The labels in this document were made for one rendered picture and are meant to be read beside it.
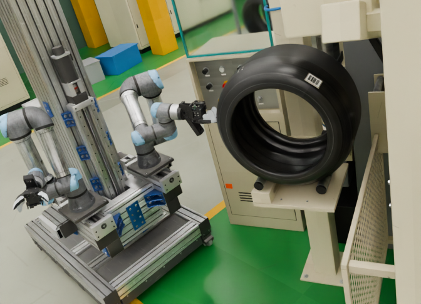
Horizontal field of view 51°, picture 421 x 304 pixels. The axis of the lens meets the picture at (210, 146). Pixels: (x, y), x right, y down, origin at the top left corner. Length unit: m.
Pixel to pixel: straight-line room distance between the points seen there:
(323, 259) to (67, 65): 1.80
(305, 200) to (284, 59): 0.66
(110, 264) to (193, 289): 0.56
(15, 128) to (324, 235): 1.73
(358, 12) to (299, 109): 1.04
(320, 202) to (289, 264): 0.96
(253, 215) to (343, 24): 2.13
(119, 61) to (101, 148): 4.86
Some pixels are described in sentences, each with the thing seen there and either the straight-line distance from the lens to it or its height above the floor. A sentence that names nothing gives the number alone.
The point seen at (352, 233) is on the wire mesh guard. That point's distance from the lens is 1.56.
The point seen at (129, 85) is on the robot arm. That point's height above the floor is 1.30.
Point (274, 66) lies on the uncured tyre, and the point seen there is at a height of 1.45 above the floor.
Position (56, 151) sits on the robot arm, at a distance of 2.42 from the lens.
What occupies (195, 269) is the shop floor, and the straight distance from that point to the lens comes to 3.04.
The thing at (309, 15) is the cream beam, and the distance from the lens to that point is 1.33.
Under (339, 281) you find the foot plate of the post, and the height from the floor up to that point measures 0.02.
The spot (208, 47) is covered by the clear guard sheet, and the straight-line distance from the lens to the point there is 2.65.
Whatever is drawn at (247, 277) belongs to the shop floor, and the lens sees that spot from 2.89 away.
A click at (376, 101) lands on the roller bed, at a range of 2.01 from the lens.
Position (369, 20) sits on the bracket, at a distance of 1.29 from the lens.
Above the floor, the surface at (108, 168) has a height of 0.80.
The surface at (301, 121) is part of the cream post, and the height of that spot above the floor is 1.03.
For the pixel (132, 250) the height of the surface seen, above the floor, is 0.21.
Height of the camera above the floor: 2.03
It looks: 28 degrees down
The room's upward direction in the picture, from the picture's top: 15 degrees counter-clockwise
